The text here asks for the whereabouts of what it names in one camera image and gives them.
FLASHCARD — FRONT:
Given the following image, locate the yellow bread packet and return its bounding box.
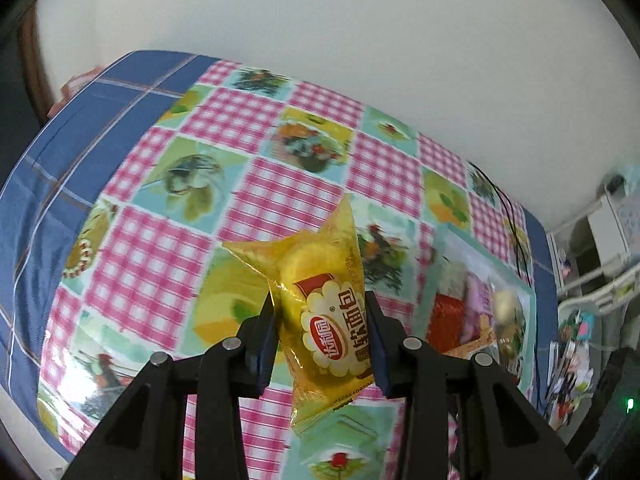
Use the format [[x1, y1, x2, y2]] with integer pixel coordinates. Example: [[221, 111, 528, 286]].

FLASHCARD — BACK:
[[221, 192, 381, 436]]

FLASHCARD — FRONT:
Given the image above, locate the clear packet with round pastry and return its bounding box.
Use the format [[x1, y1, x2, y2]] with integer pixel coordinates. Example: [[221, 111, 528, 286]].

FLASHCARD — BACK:
[[492, 287, 525, 330]]

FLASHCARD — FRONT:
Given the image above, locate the white tray with teal rim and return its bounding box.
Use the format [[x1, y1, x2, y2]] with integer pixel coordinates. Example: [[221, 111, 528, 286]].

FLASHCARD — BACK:
[[422, 222, 540, 396]]

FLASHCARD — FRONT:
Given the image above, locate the blue checked sheet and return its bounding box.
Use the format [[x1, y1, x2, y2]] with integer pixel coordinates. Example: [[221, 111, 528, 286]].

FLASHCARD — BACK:
[[0, 50, 558, 466]]

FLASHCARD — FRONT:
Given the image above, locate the white plastic rack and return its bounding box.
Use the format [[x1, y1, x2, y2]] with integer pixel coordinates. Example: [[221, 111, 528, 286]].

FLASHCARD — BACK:
[[547, 175, 640, 317]]

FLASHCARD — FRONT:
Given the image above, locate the pink checked fruit-print tablecloth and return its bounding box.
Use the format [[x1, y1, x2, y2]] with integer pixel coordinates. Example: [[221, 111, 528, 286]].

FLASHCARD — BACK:
[[37, 60, 556, 480]]

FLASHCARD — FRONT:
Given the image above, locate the colourful sticker clutter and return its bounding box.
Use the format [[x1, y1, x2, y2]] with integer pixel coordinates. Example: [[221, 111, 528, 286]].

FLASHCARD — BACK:
[[547, 310, 597, 428]]

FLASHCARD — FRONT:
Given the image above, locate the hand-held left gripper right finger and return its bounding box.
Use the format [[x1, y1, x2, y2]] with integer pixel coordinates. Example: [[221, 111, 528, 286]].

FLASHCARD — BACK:
[[365, 291, 566, 480]]

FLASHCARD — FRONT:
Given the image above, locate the red patterned packet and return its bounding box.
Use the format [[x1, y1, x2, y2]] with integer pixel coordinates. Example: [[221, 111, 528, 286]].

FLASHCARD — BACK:
[[427, 292, 471, 356]]

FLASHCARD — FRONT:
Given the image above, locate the purple snack packet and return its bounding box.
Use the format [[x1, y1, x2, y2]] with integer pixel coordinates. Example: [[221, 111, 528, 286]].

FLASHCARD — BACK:
[[462, 275, 496, 346]]

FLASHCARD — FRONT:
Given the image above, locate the brown wooden door frame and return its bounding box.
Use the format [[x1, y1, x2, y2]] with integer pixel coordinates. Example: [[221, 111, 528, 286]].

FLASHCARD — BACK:
[[19, 5, 57, 121]]

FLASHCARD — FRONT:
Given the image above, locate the dark device with green light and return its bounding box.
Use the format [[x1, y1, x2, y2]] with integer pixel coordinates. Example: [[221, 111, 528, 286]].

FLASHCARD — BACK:
[[565, 345, 640, 480]]

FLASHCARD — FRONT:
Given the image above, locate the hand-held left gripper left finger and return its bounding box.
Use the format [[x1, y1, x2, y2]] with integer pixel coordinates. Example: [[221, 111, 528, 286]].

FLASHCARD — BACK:
[[62, 305, 278, 480]]

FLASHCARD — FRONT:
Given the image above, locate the white printed snack packet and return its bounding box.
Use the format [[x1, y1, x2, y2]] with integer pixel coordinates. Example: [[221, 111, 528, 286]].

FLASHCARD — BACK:
[[440, 262, 468, 296]]

